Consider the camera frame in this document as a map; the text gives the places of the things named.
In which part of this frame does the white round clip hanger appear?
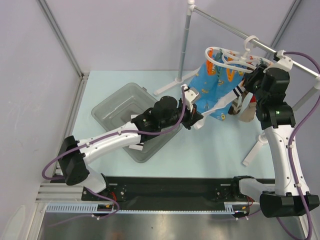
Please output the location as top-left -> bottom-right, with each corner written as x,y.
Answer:
204,35 -> 273,74

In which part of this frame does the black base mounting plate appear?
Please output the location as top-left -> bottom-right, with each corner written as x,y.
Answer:
80,176 -> 260,212

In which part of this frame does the white slotted cable duct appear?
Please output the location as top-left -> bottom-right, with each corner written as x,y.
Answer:
46,202 -> 116,214

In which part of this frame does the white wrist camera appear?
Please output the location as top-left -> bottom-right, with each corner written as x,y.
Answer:
181,84 -> 200,112
271,50 -> 293,72

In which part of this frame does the white metal drying rack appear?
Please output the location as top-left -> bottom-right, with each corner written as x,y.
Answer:
152,0 -> 320,167

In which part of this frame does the brown striped sock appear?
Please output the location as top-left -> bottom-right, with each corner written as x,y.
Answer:
228,91 -> 249,116

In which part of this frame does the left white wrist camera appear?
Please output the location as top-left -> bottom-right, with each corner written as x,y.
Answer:
181,84 -> 200,112

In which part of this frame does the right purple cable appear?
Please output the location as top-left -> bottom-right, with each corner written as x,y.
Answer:
274,51 -> 320,238

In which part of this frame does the orange clothes clip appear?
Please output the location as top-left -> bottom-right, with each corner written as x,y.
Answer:
226,68 -> 237,82
206,48 -> 216,76

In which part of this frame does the white black striped sock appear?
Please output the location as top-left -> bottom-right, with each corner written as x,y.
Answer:
128,143 -> 144,151

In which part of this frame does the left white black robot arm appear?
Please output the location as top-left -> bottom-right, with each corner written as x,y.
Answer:
58,96 -> 203,200

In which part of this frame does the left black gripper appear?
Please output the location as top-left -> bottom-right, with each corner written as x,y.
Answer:
159,100 -> 203,131

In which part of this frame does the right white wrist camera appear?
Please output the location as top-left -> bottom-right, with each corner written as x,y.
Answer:
271,50 -> 293,72

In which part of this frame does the blue cartoon print sock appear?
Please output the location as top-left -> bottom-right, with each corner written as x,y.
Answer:
188,61 -> 244,113

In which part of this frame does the beige sock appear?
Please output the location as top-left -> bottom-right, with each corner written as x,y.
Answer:
238,102 -> 257,123

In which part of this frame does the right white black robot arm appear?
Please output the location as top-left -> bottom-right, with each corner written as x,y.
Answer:
244,63 -> 320,218

